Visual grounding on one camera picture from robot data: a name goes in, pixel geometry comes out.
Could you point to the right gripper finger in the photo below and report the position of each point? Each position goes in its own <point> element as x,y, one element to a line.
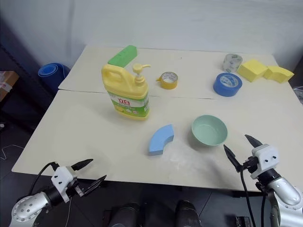
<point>232,157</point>
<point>254,141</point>

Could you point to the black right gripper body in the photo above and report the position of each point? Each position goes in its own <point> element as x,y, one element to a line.
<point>251,164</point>

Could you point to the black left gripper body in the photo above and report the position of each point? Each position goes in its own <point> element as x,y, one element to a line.
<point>77,186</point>

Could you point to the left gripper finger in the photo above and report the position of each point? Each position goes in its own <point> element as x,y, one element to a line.
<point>95,183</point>
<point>82,163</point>

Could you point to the pale green bowl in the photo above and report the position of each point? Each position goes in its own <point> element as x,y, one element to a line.
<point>209,131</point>

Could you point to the yellow dish soap pump bottle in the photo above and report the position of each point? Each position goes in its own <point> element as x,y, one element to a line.
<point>126,94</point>

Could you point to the dark rounded shape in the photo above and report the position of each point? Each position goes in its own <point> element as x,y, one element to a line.
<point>124,216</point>
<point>188,214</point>

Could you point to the blue tape roll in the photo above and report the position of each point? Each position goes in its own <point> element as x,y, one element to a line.
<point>227,85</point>

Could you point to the clear plastic bag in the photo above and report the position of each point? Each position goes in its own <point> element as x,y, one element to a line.
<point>299,93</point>

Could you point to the yellow square sponge block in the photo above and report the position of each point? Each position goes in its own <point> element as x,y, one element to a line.
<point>252,69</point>

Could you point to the yellow curved sponge block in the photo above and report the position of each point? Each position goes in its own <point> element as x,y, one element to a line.
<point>279,73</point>

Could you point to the blue curved sponge block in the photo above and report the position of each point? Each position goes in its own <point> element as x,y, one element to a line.
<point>161,139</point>

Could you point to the clear tape roll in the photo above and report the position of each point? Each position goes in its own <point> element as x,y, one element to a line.
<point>232,62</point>

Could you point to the blue rolled mat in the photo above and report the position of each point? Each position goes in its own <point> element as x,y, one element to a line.
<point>50,71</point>

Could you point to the yellow tape roll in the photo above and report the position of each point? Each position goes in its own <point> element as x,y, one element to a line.
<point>168,80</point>

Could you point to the brown cardboard box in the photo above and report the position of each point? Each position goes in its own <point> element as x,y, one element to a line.
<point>8,79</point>

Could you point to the green sponge block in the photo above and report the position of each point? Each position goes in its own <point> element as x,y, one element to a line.
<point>123,56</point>

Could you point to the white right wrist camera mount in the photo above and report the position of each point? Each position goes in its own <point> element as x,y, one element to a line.
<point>266,157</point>

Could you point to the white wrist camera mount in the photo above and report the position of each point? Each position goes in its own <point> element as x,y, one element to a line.
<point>266,157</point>
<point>62,176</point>

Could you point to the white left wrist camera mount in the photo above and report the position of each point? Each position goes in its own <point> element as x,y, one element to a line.
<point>62,176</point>

